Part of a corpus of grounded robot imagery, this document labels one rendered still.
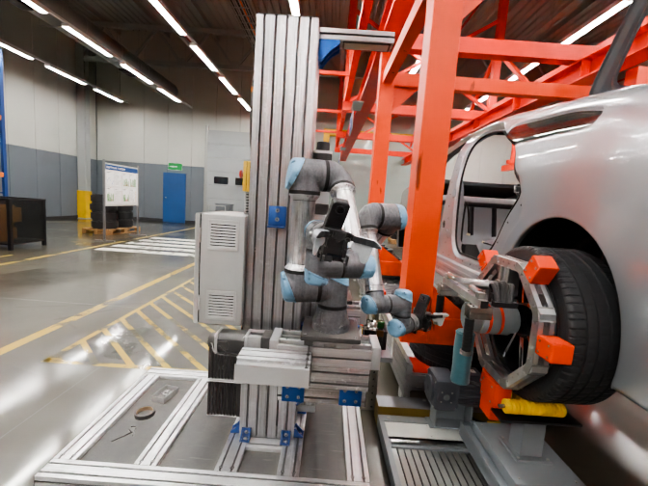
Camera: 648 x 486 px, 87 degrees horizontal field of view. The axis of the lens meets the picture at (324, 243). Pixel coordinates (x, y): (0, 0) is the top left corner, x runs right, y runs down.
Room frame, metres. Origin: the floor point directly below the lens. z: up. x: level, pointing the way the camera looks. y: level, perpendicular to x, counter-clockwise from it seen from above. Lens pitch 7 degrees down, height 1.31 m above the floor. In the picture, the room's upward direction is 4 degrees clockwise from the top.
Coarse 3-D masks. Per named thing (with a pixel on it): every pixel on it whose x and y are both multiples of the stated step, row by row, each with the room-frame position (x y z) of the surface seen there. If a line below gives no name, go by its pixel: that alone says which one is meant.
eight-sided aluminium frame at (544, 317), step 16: (496, 256) 1.56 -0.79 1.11; (496, 272) 1.63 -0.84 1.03; (528, 288) 1.29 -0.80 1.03; (544, 288) 1.28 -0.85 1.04; (544, 304) 1.25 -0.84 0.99; (544, 320) 1.20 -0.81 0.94; (480, 336) 1.65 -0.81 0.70; (480, 352) 1.59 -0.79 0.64; (528, 352) 1.23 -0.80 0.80; (496, 368) 1.46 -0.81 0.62; (528, 368) 1.22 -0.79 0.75; (544, 368) 1.20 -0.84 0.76; (512, 384) 1.31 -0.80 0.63
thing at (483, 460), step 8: (464, 424) 1.75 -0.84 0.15; (472, 424) 1.73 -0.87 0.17; (464, 432) 1.70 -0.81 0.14; (472, 432) 1.70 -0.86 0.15; (464, 440) 1.69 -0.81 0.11; (472, 440) 1.60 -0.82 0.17; (472, 448) 1.59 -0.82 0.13; (480, 448) 1.57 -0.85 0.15; (472, 456) 1.58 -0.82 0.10; (480, 456) 1.51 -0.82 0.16; (488, 456) 1.52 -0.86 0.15; (480, 464) 1.50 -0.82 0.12; (488, 464) 1.47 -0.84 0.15; (488, 472) 1.42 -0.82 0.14; (496, 472) 1.42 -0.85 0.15; (488, 480) 1.42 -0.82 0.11; (496, 480) 1.36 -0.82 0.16; (504, 480) 1.38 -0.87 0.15
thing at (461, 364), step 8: (456, 336) 1.59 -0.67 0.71; (472, 336) 1.55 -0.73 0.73; (456, 344) 1.58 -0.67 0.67; (472, 344) 1.56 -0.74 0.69; (456, 352) 1.57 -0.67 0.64; (472, 352) 1.56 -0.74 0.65; (456, 360) 1.57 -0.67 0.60; (464, 360) 1.55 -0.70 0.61; (456, 368) 1.57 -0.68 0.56; (464, 368) 1.55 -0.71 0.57; (456, 376) 1.56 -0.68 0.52; (464, 376) 1.55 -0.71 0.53; (456, 384) 1.56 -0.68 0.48; (464, 384) 1.55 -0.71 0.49; (472, 384) 1.57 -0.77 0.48; (480, 384) 1.55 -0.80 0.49
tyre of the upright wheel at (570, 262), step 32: (512, 256) 1.58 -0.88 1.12; (576, 256) 1.38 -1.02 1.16; (576, 288) 1.22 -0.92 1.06; (608, 288) 1.23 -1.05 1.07; (576, 320) 1.17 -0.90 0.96; (608, 320) 1.17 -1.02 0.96; (576, 352) 1.14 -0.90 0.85; (608, 352) 1.15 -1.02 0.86; (544, 384) 1.24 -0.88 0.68; (576, 384) 1.17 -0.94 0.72; (608, 384) 1.18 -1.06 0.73
